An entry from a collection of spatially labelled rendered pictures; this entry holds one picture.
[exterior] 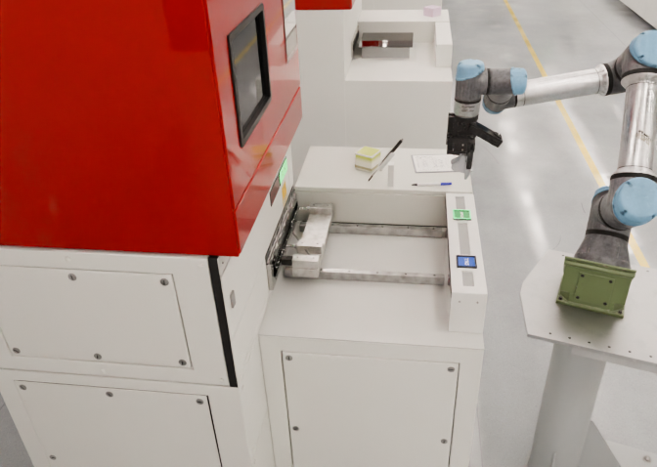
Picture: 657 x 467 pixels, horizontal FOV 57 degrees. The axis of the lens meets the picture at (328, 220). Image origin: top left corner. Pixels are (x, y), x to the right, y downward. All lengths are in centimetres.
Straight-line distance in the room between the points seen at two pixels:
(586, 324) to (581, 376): 25
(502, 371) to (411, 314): 111
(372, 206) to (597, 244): 76
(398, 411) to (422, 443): 15
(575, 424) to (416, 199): 90
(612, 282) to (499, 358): 115
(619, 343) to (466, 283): 43
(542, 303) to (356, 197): 72
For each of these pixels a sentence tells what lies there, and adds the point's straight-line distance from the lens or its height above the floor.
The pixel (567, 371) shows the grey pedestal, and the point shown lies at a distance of 206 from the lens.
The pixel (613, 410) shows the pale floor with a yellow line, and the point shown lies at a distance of 281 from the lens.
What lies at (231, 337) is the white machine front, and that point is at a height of 99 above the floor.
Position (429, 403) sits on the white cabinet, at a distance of 186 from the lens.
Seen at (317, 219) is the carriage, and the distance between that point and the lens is 211.
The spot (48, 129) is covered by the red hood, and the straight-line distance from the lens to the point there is 136.
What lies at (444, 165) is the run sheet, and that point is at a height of 97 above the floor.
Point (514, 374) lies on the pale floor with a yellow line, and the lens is 284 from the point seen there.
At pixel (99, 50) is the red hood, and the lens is 123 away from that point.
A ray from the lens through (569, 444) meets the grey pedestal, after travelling 228.
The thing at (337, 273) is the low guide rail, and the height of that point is 85.
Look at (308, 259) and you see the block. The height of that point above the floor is 91.
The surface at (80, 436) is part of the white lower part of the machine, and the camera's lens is 197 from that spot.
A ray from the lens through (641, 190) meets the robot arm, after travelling 175.
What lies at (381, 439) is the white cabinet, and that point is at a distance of 199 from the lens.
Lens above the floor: 198
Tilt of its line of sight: 31 degrees down
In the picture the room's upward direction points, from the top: 3 degrees counter-clockwise
